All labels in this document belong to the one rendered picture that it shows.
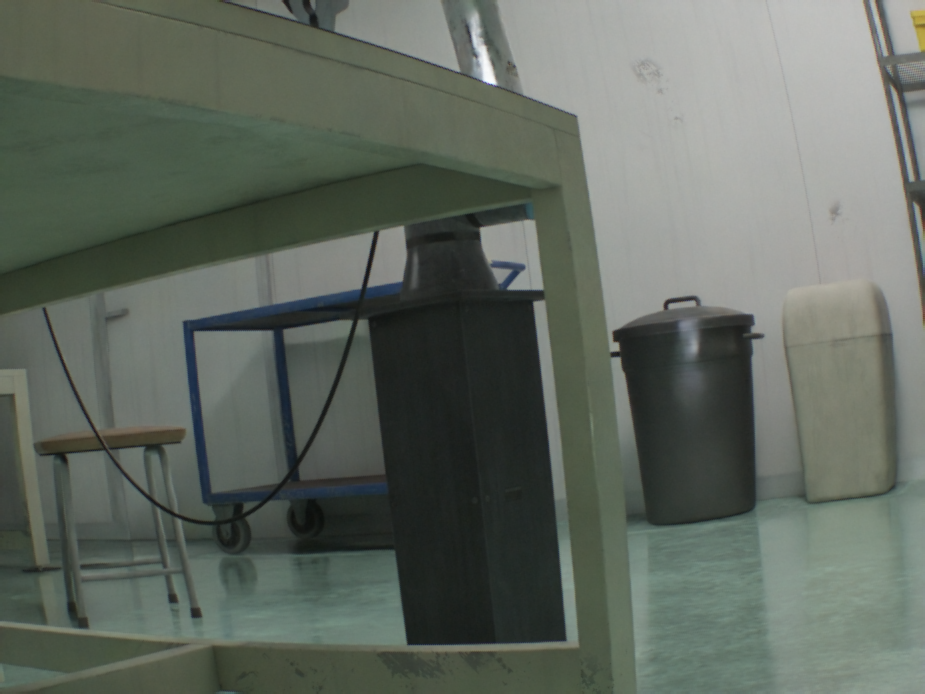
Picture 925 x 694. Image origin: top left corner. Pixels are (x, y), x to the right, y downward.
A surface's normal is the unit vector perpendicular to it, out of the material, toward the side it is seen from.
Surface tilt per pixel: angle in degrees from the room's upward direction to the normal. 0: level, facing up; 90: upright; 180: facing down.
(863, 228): 90
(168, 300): 90
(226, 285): 90
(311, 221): 90
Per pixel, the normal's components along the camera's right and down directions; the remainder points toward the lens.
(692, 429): -0.21, 0.04
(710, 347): 0.17, -0.05
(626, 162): -0.49, 0.02
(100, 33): 0.86, -0.11
